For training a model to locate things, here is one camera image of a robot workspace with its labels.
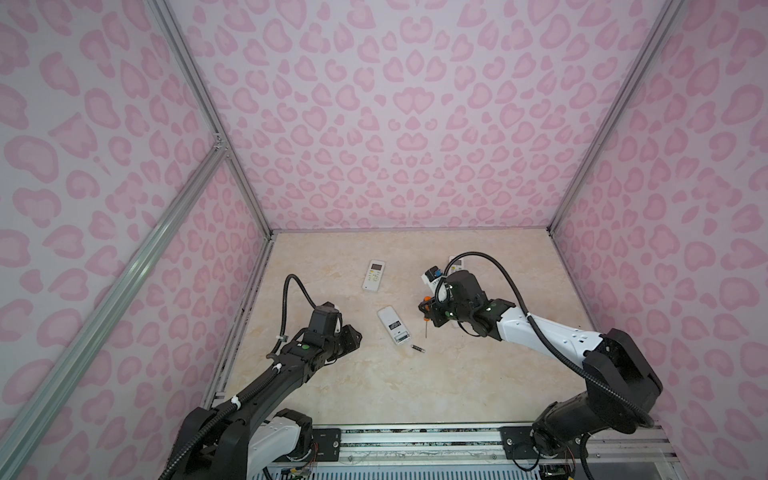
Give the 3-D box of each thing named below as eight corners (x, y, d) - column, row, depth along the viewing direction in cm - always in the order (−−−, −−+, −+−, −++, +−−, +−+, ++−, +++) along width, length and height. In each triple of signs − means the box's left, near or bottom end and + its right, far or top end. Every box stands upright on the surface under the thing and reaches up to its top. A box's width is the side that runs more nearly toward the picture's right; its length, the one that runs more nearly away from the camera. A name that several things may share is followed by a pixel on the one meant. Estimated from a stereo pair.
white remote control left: (361, 289, 105) (360, 286, 104) (368, 262, 113) (367, 259, 112) (380, 291, 105) (379, 288, 103) (385, 264, 112) (385, 260, 111)
